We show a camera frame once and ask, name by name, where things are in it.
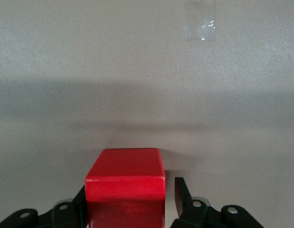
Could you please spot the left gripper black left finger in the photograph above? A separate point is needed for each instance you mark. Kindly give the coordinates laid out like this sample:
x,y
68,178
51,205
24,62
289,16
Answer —
x,y
61,213

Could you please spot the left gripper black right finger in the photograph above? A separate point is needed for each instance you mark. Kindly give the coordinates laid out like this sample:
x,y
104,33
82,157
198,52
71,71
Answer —
x,y
194,213

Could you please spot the red wooden cube block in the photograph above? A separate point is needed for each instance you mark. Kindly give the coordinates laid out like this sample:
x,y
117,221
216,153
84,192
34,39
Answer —
x,y
125,190

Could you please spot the small clear tape patch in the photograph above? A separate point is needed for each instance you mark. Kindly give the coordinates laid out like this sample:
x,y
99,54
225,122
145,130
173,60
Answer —
x,y
200,23

